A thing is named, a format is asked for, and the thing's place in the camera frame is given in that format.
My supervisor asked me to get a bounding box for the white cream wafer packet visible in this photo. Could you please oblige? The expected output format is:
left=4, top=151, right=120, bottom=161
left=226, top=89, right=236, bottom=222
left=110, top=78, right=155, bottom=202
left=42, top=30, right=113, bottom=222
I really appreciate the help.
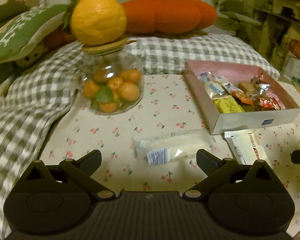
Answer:
left=224, top=129, right=273, bottom=168

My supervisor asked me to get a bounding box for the pink peach oolong snack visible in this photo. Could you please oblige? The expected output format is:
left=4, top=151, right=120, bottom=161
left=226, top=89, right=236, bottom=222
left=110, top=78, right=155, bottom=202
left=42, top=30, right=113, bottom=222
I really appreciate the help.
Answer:
left=267, top=92, right=286, bottom=110

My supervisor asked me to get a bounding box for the red white snack packet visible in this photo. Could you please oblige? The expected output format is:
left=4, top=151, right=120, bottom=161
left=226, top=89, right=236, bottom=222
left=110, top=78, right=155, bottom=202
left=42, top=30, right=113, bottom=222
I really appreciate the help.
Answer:
left=253, top=98, right=281, bottom=111

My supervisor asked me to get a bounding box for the yellow snack packet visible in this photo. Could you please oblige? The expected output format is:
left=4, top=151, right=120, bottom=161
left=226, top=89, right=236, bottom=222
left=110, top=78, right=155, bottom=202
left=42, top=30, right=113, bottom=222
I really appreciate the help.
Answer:
left=213, top=95, right=245, bottom=114

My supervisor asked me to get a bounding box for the clear white cake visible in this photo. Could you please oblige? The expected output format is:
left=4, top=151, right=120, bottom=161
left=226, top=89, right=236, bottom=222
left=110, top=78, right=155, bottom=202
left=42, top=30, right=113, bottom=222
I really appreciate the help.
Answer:
left=132, top=128, right=218, bottom=167

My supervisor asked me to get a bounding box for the small silver snack packet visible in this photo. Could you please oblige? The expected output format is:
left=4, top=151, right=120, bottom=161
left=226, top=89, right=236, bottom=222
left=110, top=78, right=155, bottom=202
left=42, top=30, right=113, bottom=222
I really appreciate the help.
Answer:
left=256, top=82, right=271, bottom=95

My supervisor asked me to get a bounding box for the jam biscuit packet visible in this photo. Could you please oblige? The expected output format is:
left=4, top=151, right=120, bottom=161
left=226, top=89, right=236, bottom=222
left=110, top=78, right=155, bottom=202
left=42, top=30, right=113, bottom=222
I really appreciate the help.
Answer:
left=219, top=76, right=253, bottom=105

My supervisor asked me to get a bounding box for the white blue bread packet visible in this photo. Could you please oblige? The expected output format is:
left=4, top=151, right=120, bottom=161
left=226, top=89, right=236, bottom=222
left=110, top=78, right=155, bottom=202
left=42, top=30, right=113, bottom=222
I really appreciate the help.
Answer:
left=199, top=72, right=227, bottom=100

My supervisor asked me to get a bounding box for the small red candy packet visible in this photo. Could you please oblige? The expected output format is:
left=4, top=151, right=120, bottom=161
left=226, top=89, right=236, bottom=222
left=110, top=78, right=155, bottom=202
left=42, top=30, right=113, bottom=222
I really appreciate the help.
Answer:
left=250, top=74, right=264, bottom=89

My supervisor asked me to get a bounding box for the gold foil snack bar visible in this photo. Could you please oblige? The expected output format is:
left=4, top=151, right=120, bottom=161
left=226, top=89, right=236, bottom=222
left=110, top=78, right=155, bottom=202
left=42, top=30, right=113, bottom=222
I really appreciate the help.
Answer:
left=241, top=104, right=256, bottom=112

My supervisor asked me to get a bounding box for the cherry print tablecloth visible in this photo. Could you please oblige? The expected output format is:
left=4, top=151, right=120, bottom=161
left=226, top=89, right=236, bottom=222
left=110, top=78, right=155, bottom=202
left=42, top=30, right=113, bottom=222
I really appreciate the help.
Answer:
left=40, top=75, right=300, bottom=239

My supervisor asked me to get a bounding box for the pink silver cardboard box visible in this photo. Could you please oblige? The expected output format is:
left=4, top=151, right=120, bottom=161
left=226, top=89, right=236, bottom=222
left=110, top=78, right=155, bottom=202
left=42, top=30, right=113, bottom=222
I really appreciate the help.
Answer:
left=184, top=60, right=300, bottom=135

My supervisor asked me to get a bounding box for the grey checkered quilt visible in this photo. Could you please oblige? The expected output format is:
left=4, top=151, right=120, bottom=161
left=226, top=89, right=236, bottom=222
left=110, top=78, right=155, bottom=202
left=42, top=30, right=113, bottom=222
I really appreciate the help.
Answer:
left=0, top=34, right=280, bottom=238

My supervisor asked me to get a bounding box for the red white shopping bag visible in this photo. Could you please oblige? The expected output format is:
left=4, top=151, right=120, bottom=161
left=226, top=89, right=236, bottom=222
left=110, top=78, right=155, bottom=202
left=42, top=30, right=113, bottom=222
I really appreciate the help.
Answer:
left=283, top=39, right=300, bottom=82

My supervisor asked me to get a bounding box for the glass jar with kumquats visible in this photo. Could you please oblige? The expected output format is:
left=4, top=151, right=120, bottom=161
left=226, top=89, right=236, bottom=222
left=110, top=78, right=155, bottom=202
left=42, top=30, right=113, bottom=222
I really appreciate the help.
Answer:
left=79, top=37, right=144, bottom=115

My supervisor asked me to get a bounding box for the green embroidered pillow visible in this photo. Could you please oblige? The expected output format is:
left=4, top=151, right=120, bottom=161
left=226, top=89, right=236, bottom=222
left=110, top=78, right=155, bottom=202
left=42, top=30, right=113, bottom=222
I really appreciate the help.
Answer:
left=0, top=4, right=69, bottom=68

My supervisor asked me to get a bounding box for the large orange citrus fruit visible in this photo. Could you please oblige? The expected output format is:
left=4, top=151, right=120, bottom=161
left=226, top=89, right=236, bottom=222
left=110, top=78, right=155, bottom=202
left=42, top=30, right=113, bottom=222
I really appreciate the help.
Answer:
left=70, top=0, right=127, bottom=46

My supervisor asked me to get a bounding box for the red tomato plush cushion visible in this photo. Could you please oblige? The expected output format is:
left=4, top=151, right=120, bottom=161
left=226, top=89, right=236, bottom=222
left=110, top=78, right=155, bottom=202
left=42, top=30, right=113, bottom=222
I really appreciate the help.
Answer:
left=122, top=0, right=218, bottom=34

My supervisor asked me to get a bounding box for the white office chair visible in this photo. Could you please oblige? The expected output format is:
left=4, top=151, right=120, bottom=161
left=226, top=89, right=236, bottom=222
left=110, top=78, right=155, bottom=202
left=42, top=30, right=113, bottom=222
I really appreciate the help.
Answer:
left=212, top=0, right=262, bottom=36

